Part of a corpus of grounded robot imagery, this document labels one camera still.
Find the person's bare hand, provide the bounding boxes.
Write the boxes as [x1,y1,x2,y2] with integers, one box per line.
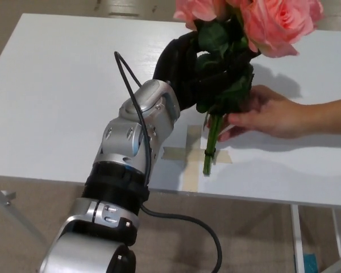
[206,84,305,143]

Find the beige masking tape strip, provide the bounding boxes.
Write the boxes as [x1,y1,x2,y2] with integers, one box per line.
[182,124,203,193]
[162,146,233,165]

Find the teal floor marker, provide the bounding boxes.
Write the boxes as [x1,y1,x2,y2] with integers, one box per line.
[303,251,318,273]

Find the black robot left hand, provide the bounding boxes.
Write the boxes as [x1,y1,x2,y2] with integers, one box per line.
[152,19,255,111]

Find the pink artificial rose bouquet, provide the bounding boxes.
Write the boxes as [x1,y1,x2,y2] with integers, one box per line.
[173,0,325,176]

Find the white metal table leg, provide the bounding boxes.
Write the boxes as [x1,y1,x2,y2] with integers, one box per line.
[290,204,306,273]
[331,208,341,257]

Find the person's bare forearm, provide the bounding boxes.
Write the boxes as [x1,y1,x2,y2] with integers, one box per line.
[298,96,341,136]

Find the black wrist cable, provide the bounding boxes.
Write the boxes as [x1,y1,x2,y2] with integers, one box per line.
[114,51,223,273]

